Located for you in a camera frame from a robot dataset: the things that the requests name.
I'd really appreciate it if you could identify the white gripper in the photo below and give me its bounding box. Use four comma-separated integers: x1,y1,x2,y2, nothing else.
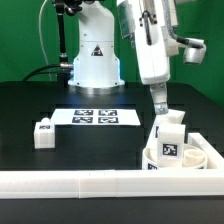
133,0,169,115

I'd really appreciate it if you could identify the white round stool seat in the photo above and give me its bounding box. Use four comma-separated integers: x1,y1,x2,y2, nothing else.
142,144,208,170

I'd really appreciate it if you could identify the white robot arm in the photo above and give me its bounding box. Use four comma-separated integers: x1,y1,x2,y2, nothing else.
52,0,206,114

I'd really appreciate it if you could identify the white marker sheet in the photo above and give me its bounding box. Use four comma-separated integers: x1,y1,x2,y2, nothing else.
51,109,140,126

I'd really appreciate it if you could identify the white L-shaped fence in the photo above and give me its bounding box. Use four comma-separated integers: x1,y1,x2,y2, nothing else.
0,133,224,199

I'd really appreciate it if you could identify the black cable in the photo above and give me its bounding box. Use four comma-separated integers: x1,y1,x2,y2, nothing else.
22,64,74,82

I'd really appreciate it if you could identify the grey cable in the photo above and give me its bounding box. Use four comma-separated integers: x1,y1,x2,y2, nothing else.
37,0,53,82

